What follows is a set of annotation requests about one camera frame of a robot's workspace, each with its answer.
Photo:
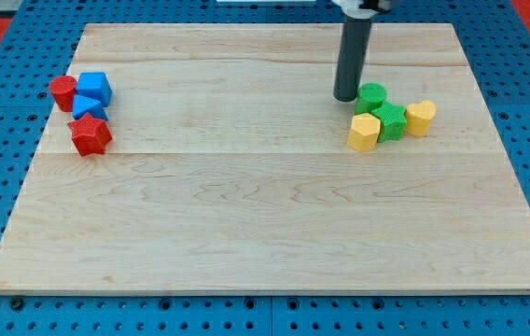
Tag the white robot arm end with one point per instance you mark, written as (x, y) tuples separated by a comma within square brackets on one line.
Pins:
[(365, 9)]

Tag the light wooden board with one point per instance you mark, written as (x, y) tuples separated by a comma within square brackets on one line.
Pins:
[(229, 174)]

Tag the yellow hexagon block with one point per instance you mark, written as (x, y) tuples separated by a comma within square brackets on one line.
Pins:
[(364, 132)]

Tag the green cylinder block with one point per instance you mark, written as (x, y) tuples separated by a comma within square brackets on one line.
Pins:
[(369, 97)]

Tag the green star block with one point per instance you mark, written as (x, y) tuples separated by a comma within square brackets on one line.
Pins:
[(393, 121)]

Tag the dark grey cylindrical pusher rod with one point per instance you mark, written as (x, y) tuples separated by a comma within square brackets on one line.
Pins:
[(352, 54)]

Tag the yellow heart block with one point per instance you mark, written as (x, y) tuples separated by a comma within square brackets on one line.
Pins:
[(419, 117)]

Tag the red star block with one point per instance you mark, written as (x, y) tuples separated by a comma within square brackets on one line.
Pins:
[(90, 135)]

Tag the blue cube block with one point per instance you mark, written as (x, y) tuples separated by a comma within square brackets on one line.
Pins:
[(95, 85)]

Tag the blue triangle block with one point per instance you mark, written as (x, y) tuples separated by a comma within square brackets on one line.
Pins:
[(83, 105)]

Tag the red cylinder block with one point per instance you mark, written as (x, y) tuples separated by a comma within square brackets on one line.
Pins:
[(63, 90)]

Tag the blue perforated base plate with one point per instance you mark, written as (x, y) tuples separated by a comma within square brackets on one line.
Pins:
[(37, 42)]

